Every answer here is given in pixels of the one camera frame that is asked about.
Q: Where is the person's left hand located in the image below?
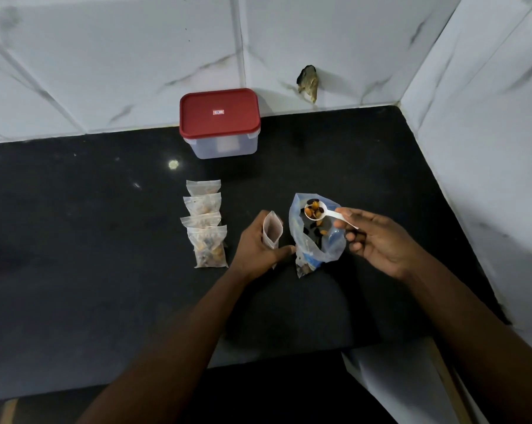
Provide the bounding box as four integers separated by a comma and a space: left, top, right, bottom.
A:
229, 210, 296, 282

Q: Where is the person's right hand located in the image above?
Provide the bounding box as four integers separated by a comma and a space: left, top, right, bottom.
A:
333, 207, 426, 282

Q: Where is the white plastic spoon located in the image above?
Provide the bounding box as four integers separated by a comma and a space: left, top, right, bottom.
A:
304, 201, 359, 230

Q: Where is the small clear zip pouch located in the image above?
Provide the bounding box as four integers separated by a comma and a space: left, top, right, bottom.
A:
262, 211, 284, 270

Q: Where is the person's left forearm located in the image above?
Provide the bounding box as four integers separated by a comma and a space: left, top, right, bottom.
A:
76, 266, 277, 424

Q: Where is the person's right forearm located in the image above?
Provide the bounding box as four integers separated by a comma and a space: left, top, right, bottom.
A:
399, 254, 532, 424

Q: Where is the clear plastic bag of nuts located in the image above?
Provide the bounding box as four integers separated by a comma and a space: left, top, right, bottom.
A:
288, 193, 347, 279

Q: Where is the filled small zip pouch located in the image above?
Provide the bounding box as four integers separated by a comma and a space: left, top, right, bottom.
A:
187, 225, 229, 269
183, 193, 222, 216
186, 179, 222, 197
180, 212, 222, 229

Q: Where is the red lid plastic container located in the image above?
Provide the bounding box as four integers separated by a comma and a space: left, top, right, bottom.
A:
179, 88, 261, 160

